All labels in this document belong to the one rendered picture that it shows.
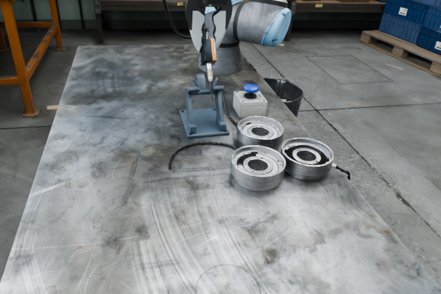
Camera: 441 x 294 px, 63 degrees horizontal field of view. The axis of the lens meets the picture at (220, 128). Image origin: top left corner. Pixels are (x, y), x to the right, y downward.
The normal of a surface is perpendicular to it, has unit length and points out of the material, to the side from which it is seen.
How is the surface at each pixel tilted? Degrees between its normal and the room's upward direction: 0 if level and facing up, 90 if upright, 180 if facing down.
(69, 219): 0
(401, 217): 0
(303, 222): 0
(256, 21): 75
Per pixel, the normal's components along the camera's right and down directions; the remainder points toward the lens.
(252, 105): 0.22, 0.50
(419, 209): 0.06, -0.87
